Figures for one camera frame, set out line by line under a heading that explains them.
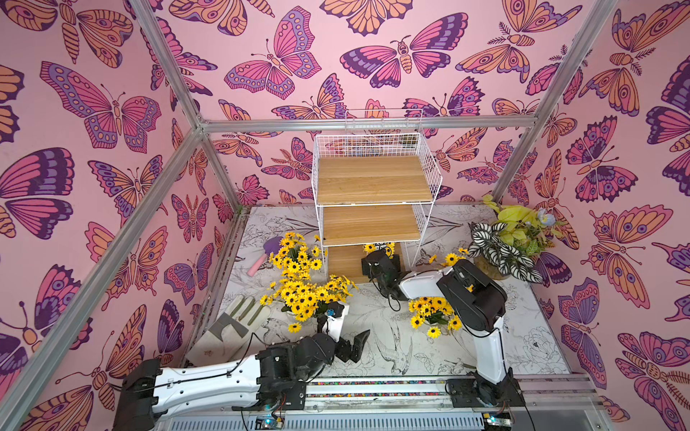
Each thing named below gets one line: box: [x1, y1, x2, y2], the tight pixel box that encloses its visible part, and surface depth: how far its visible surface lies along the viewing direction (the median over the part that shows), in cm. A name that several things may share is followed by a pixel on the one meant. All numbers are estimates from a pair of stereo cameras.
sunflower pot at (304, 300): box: [276, 274, 359, 334], surface depth 79 cm
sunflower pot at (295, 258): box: [268, 231, 323, 280], surface depth 89 cm
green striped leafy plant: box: [468, 193, 567, 283], surface depth 82 cm
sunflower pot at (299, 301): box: [258, 278, 319, 334], surface depth 79 cm
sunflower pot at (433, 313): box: [407, 296, 463, 339], surface depth 78 cm
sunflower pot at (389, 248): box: [362, 241, 396, 260], surface depth 89 cm
